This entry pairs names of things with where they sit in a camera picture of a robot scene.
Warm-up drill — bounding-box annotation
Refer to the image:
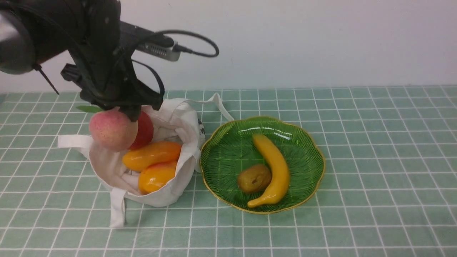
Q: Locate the lower orange mango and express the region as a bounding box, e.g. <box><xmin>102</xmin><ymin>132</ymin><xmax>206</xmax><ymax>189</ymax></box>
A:
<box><xmin>138</xmin><ymin>161</ymin><xmax>177</xmax><ymax>195</ymax></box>

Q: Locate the white cloth tote bag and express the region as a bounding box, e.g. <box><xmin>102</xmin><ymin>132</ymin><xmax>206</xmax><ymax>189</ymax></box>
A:
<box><xmin>57</xmin><ymin>93</ymin><xmax>235</xmax><ymax>228</ymax></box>

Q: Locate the red apple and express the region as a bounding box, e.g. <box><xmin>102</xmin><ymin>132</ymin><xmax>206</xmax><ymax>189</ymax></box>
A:
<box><xmin>129</xmin><ymin>111</ymin><xmax>154</xmax><ymax>150</ymax></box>

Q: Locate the upper orange mango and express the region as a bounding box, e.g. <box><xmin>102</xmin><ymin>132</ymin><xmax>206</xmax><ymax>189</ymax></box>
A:
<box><xmin>122</xmin><ymin>141</ymin><xmax>182</xmax><ymax>171</ymax></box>

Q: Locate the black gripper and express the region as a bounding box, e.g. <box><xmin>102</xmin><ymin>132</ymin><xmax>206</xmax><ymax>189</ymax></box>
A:
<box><xmin>61</xmin><ymin>21</ymin><xmax>165</xmax><ymax>122</ymax></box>

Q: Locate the green glass plate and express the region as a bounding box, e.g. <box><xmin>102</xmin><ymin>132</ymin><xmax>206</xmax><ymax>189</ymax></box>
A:
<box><xmin>200</xmin><ymin>116</ymin><xmax>326</xmax><ymax>215</ymax></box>

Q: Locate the pink peach with leaf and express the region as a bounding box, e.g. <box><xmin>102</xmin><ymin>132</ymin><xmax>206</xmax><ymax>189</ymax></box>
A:
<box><xmin>76</xmin><ymin>105</ymin><xmax>139</xmax><ymax>152</ymax></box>

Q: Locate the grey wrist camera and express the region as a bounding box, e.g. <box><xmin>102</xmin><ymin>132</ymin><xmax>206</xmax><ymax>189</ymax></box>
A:
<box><xmin>120</xmin><ymin>21</ymin><xmax>181</xmax><ymax>62</ymax></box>

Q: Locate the yellow banana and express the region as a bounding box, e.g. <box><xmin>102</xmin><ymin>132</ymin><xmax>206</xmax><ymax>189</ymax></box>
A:
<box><xmin>247</xmin><ymin>134</ymin><xmax>291</xmax><ymax>208</ymax></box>

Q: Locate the black camera cable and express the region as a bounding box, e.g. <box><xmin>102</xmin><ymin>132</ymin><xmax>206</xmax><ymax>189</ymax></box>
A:
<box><xmin>107</xmin><ymin>30</ymin><xmax>220</xmax><ymax>99</ymax></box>

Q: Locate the brown kiwi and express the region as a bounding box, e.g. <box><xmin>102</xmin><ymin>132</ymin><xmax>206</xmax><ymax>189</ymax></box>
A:
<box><xmin>237</xmin><ymin>164</ymin><xmax>272</xmax><ymax>194</ymax></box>

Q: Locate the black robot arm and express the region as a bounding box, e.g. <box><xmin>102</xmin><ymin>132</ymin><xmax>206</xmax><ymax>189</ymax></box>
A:
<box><xmin>1</xmin><ymin>0</ymin><xmax>165</xmax><ymax>121</ymax></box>

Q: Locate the orange mango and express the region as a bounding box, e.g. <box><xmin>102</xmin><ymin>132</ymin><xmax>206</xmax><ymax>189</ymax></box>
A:
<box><xmin>122</xmin><ymin>141</ymin><xmax>182</xmax><ymax>171</ymax></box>
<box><xmin>138</xmin><ymin>161</ymin><xmax>177</xmax><ymax>195</ymax></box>

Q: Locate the green checkered tablecloth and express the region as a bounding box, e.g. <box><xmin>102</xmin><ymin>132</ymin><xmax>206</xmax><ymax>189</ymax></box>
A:
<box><xmin>0</xmin><ymin>87</ymin><xmax>457</xmax><ymax>257</ymax></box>

